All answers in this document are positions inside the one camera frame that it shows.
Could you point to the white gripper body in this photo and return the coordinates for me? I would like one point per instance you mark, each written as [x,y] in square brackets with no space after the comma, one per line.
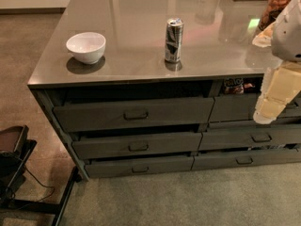
[288,37]

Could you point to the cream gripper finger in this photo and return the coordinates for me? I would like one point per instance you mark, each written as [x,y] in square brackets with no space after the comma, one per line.
[267,111]

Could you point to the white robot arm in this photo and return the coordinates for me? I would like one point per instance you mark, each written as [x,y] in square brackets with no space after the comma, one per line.
[286,35]

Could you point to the snack bags in drawer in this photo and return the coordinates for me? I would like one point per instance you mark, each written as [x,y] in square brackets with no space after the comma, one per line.
[241,85]

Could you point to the grey drawer cabinet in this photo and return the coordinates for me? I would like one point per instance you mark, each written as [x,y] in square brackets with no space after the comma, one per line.
[216,45]

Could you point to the glass snack jar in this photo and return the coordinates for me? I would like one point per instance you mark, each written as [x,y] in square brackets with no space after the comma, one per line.
[272,10]

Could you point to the silver black drink can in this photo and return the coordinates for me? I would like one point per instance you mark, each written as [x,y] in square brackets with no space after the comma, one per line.
[173,44]

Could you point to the white ceramic bowl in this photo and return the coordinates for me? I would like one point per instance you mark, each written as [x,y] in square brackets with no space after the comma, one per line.
[87,47]

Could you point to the black stand with device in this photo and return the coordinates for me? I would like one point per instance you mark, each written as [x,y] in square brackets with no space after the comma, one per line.
[15,149]

